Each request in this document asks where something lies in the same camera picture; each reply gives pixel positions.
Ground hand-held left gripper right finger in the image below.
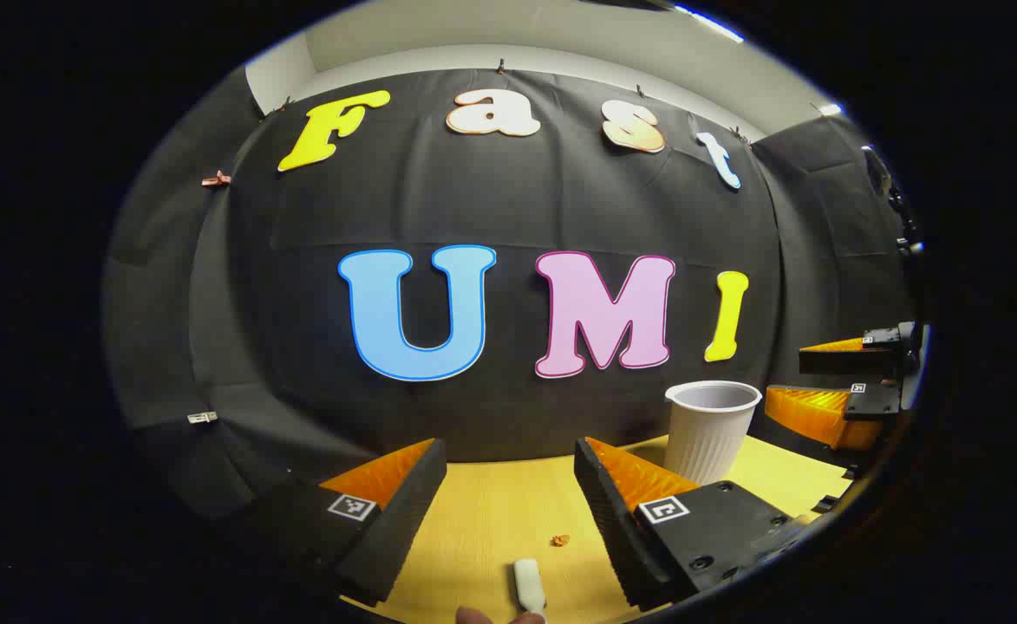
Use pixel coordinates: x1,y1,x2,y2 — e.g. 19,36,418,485
573,436,814,612

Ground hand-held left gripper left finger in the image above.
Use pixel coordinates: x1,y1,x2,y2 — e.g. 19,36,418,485
231,438,448,608

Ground small white broom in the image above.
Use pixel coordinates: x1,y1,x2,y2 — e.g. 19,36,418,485
512,559,547,618

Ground white ribbed cup garbage bin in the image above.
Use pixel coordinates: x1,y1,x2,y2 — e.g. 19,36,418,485
664,380,763,486

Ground black backdrop cloth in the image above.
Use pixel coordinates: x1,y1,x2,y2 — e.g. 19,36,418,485
102,68,916,521

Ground black cable with connector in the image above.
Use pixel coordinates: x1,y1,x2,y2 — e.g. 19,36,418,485
862,146,923,257

